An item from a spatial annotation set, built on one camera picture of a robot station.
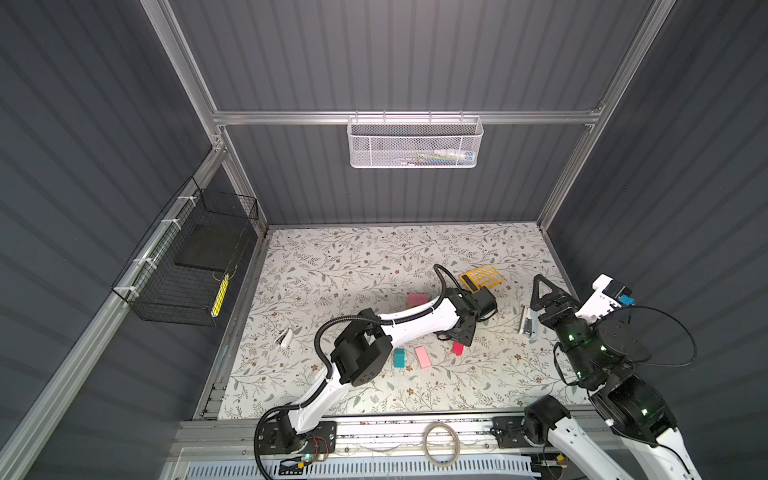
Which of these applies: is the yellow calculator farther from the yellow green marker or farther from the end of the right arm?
the yellow green marker

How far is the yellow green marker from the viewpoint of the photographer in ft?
2.20

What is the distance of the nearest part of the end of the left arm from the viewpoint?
0.65 meters

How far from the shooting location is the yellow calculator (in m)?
1.04

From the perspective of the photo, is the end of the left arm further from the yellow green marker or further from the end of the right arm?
the yellow green marker

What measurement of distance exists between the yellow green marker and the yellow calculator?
2.42 feet

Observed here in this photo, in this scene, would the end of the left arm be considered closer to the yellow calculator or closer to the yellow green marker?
the yellow calculator

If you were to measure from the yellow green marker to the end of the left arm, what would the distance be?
521 millimetres

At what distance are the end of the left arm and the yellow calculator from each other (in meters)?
0.25
